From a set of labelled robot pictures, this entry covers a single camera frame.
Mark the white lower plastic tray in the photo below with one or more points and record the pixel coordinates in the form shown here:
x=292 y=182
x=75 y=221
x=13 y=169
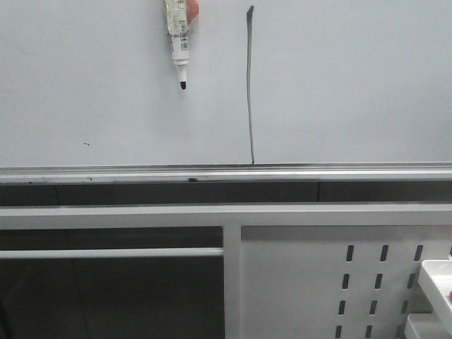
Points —
x=425 y=326

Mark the red magnet taped to marker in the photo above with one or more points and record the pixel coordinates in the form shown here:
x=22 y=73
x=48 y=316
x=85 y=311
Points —
x=192 y=12

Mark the white plastic tray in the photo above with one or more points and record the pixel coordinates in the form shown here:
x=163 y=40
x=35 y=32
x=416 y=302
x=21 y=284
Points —
x=435 y=281
x=425 y=326

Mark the white metal stand frame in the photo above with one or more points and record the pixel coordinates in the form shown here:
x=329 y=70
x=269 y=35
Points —
x=244 y=271

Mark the black tip whiteboard marker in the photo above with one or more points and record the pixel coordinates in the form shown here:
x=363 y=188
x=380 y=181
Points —
x=177 y=27

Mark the white upper plastic tray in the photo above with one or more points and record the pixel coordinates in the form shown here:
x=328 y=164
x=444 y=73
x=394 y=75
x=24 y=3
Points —
x=435 y=281

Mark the white whiteboard with aluminium frame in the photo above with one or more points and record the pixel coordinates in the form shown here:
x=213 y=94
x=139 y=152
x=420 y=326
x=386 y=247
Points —
x=276 y=90

